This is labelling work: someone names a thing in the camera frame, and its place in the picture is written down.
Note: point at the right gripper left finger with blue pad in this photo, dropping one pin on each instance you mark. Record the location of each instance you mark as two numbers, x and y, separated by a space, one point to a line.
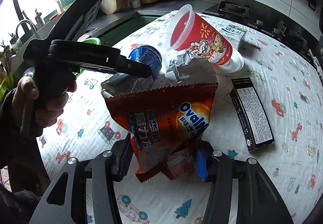
65 199

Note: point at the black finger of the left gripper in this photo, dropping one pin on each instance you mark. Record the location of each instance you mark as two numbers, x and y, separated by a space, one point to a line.
130 67

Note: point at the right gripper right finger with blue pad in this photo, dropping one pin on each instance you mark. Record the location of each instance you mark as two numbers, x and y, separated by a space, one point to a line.
259 201

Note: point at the blue white milk can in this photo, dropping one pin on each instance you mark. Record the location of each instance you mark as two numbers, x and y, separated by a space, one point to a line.
121 83

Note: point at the orange Ovaltine snack bag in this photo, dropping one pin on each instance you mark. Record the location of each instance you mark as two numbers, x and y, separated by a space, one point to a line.
165 125

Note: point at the red printed plastic cup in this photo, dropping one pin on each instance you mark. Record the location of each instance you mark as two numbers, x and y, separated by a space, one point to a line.
189 31

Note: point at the red crushed cola can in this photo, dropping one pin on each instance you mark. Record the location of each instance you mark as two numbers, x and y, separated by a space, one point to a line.
91 40

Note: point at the white paper cup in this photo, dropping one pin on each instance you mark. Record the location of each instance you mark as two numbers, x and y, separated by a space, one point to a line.
235 64

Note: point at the steel kitchen faucet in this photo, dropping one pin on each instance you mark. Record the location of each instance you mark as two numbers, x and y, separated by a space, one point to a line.
28 26

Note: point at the crumpled silver foil wrapper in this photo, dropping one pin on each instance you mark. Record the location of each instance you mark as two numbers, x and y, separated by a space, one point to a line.
180 68

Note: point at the green plastic basket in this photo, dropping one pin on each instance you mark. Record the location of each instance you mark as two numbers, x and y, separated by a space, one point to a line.
81 59

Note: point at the black rectangular box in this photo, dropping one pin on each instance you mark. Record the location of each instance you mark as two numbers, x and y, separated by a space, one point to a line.
251 113

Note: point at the white blue carton box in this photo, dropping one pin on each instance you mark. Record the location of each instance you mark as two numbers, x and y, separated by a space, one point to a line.
233 34

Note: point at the black gas stove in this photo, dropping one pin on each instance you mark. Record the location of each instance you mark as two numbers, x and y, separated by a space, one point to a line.
268 21

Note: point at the white cartoon print tablecloth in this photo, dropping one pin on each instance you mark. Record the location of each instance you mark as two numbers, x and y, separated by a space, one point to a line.
290 91

